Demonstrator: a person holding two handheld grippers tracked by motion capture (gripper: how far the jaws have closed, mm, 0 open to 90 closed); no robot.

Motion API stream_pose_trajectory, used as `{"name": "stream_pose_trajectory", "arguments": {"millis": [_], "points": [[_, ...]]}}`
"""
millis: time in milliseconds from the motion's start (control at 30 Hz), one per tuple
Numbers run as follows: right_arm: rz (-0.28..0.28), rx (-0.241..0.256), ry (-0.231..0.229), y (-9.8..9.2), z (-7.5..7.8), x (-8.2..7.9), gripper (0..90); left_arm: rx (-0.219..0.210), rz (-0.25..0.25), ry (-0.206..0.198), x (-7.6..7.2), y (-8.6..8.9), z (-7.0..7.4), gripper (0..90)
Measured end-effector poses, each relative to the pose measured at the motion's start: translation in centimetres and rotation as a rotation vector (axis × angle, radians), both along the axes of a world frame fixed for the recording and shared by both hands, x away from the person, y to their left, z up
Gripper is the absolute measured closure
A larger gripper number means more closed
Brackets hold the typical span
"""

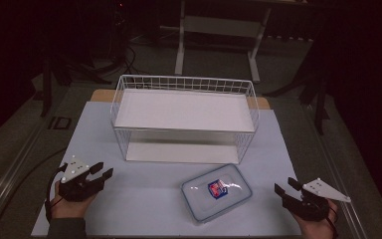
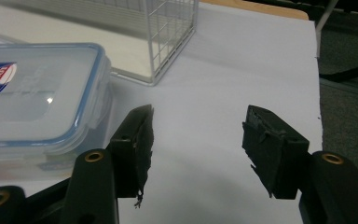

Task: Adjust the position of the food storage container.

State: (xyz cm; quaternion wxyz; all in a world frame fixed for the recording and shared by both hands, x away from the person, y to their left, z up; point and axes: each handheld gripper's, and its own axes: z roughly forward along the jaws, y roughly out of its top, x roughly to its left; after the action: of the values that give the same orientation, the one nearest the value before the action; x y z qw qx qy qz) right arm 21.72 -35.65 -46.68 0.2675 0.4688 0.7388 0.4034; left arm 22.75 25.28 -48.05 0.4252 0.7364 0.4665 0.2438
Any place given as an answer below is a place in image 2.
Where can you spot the white metal stand leg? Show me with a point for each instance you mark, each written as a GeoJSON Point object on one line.
{"type": "Point", "coordinates": [322, 28]}

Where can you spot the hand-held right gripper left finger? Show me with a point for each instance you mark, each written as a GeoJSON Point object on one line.
{"type": "Point", "coordinates": [135, 155]}

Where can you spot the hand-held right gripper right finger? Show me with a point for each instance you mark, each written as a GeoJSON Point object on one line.
{"type": "Point", "coordinates": [276, 155]}

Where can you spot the clear plastic container blue-rimmed lid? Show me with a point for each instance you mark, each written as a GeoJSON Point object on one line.
{"type": "Point", "coordinates": [37, 112]}

